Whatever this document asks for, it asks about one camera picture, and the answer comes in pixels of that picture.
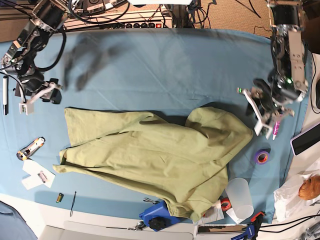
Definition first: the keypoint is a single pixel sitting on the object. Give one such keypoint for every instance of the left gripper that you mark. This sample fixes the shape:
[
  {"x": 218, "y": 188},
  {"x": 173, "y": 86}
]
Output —
[{"x": 268, "y": 103}]

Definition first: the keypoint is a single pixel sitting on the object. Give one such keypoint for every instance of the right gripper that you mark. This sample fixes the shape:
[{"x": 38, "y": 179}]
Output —
[{"x": 32, "y": 87}]

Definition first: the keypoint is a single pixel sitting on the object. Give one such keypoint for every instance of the olive green t-shirt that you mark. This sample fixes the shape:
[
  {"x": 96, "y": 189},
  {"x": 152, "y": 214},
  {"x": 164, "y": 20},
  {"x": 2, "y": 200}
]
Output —
[{"x": 184, "y": 165}]

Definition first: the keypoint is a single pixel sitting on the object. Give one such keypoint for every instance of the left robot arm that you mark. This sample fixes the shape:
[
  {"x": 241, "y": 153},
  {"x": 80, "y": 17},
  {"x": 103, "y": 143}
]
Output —
[{"x": 288, "y": 50}]

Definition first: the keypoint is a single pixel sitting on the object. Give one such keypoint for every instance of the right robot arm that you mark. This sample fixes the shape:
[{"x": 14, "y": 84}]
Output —
[{"x": 19, "y": 60}]

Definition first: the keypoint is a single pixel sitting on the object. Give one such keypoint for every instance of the white marker pen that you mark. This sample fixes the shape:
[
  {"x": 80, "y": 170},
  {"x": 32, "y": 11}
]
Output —
[{"x": 5, "y": 81}]

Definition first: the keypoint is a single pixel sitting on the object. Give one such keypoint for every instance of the purple glue tube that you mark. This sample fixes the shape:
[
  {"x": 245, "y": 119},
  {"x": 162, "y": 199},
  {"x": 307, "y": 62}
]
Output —
[{"x": 276, "y": 129}]

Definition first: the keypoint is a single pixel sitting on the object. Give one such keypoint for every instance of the smartphone in lilac case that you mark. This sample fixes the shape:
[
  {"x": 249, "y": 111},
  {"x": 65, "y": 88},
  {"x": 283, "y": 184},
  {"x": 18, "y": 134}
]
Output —
[{"x": 305, "y": 140}]

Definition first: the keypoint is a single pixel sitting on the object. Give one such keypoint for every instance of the purple tape roll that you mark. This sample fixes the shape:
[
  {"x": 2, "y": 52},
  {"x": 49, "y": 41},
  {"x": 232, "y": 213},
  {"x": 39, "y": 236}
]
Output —
[{"x": 262, "y": 156}]

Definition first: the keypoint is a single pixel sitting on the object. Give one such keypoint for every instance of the orange grey utility knife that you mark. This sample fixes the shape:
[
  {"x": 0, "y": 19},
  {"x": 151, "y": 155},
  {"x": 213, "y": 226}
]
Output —
[{"x": 26, "y": 152}]

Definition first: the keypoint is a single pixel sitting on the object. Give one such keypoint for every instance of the translucent plastic cup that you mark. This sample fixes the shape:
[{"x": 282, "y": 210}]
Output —
[{"x": 239, "y": 195}]

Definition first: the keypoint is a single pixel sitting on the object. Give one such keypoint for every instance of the brown round object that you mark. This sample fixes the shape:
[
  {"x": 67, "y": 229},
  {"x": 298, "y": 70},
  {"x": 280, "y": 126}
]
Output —
[{"x": 310, "y": 189}]

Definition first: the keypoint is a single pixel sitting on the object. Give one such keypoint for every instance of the blue table cloth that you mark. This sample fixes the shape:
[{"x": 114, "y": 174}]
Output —
[{"x": 168, "y": 72}]

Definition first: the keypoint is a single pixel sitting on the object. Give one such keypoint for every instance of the white plastic bag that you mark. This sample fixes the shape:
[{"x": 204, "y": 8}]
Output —
[{"x": 286, "y": 198}]

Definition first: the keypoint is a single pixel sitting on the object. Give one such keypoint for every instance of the small green battery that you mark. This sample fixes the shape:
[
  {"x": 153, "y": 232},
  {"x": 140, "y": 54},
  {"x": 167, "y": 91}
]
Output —
[{"x": 59, "y": 197}]

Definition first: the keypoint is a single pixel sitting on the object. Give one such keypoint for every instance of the red tape roll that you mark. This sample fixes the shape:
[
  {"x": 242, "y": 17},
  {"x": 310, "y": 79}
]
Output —
[{"x": 225, "y": 204}]

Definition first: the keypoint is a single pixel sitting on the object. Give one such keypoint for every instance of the blue black clamp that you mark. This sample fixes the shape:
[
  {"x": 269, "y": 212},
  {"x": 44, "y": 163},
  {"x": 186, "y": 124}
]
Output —
[{"x": 252, "y": 229}]

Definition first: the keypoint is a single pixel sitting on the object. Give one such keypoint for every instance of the white power strip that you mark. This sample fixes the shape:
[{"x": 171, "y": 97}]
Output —
[{"x": 131, "y": 20}]

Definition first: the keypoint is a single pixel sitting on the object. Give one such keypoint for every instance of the blue plastic device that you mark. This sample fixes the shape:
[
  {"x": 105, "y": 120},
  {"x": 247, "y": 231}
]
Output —
[{"x": 157, "y": 217}]

